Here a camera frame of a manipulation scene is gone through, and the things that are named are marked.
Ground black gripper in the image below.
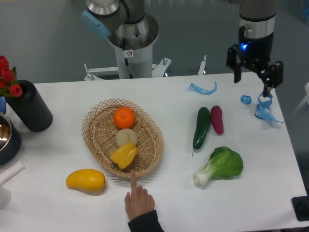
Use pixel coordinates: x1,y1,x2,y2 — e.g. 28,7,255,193
226,26,283,97

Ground yellow bell pepper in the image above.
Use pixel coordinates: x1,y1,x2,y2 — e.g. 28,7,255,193
110,142,139,170

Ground woven wicker basket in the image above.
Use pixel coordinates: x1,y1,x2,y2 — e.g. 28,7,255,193
82,99,164,178

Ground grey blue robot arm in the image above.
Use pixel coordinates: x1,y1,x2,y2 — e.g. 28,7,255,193
82,0,283,97

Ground dark sleeved forearm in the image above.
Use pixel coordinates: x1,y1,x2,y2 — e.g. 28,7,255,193
127,210,164,232

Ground bare pointing hand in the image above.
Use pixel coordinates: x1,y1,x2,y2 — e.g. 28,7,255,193
125,170,155,221

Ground purple sweet potato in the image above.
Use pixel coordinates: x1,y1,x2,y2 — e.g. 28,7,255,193
210,105,224,135

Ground green cucumber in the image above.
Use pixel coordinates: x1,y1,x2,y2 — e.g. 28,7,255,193
192,106,210,156

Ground green bok choy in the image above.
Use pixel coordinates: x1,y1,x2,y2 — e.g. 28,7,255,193
193,146,243,186

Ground orange fruit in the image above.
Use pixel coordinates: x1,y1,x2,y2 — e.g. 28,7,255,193
112,107,135,129

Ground black device at corner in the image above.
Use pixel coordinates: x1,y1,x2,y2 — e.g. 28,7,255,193
292,196,309,221

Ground yellow mango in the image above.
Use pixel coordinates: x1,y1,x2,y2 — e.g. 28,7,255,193
66,169,106,192

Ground black cylindrical vase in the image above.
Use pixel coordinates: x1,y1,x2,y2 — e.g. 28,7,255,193
5,80,53,132

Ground red artificial tulips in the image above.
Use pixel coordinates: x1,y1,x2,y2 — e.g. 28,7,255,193
0,55,23,98

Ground small blue object left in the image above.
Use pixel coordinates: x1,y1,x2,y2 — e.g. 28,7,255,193
0,97,7,114

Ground dark metal pot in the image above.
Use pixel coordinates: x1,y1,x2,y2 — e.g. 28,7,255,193
0,114,21,165

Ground white stand at left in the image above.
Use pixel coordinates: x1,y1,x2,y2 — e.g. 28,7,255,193
0,161,25,209

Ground blue tangled strap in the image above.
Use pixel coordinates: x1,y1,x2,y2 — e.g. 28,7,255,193
254,91,284,124

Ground white frame at right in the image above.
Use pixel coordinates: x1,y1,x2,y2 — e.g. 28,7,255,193
290,83,309,117

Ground blue curved strap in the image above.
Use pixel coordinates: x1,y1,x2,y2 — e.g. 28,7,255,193
186,81,218,95

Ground white metal base frame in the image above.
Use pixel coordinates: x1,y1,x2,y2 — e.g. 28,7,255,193
84,55,208,81

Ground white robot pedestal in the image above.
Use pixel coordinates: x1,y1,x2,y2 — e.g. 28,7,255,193
108,13,159,79

